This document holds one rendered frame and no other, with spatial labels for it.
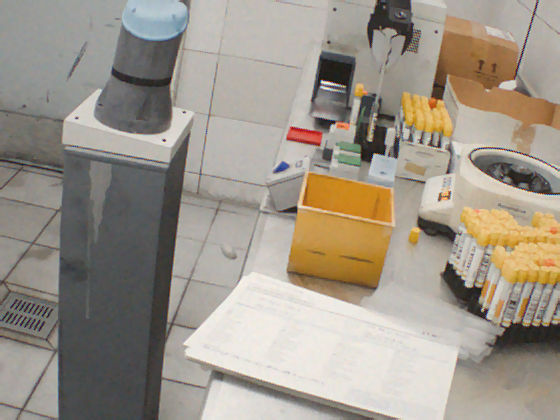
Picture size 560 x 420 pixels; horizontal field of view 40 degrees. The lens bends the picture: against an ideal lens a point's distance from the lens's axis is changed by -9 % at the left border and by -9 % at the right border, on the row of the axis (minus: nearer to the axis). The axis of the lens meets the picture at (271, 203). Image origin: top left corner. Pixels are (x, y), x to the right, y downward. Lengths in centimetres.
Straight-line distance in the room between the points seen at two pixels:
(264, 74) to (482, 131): 175
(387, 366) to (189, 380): 144
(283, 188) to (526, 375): 51
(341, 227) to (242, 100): 223
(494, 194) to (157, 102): 61
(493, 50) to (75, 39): 178
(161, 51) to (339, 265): 52
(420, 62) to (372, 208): 71
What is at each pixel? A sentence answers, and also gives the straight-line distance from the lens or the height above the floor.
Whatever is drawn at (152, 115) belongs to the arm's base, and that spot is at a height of 94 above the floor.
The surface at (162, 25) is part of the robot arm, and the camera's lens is 142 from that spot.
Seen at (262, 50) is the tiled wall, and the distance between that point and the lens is 326.
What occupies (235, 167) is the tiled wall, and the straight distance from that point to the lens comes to 341.
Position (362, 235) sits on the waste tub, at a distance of 112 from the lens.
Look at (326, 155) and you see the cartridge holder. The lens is 153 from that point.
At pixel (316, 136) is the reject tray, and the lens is 169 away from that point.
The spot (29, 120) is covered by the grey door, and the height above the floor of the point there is 22.
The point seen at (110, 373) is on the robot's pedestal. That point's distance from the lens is 169.
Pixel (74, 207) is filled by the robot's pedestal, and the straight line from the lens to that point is 152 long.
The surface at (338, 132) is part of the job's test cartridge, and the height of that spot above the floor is 94.
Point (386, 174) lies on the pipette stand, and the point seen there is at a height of 97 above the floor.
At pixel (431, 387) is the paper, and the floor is 89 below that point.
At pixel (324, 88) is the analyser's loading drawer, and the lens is 179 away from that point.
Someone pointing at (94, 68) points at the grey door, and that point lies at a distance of 336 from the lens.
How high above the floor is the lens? 142
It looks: 24 degrees down
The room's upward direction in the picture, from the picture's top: 10 degrees clockwise
